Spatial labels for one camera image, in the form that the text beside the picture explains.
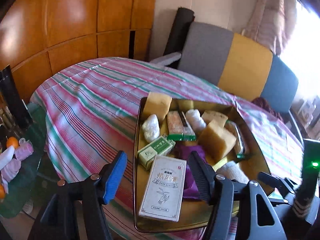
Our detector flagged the orange fruit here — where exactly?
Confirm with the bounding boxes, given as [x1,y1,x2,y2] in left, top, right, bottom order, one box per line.
[6,137,19,149]

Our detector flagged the beige bandage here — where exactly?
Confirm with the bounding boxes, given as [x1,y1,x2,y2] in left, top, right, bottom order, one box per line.
[216,161,249,184]

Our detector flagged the gold metal tray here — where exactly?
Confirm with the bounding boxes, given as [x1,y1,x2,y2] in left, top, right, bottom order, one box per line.
[133,99,279,239]

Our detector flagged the dark red cloth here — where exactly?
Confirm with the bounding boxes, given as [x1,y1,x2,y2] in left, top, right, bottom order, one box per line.
[251,97,283,121]

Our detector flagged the white tall medicine box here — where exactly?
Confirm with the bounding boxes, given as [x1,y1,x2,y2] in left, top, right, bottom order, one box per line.
[138,155,187,222]

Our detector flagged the large yellow sponge block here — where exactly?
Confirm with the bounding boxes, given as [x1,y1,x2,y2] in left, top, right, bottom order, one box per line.
[198,120,236,163]

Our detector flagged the dark rolled mat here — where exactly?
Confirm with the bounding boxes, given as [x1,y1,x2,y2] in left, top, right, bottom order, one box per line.
[163,7,195,56]

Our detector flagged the green small medicine box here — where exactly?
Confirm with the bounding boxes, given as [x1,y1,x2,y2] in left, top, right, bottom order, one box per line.
[137,136,176,171]

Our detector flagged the small yellow sponge piece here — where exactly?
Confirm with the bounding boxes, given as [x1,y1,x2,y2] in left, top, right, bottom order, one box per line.
[142,92,172,123]

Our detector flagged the patterned packet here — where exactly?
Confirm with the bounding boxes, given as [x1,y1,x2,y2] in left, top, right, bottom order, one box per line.
[167,111,196,141]

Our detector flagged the purple plastic wrapper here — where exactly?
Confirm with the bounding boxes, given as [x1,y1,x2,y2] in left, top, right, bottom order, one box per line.
[174,144,207,200]

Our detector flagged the wooden wardrobe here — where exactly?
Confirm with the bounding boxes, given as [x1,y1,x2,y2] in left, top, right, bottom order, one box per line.
[1,0,155,101]

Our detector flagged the pink patterned curtain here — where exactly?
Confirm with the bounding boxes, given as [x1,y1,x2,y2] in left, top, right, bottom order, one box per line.
[242,0,297,55]

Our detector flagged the pink yarn roll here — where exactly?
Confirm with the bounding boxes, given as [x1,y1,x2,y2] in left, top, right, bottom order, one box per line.
[15,141,34,161]

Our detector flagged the grey yellow blue chair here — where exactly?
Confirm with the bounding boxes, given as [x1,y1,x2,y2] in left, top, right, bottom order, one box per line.
[152,22,303,142]

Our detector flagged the white gauze ball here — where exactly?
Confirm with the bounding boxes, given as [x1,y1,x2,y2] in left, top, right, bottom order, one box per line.
[142,114,160,143]

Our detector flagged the striped pink green tablecloth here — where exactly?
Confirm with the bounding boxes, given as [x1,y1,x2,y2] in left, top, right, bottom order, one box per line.
[31,57,303,239]

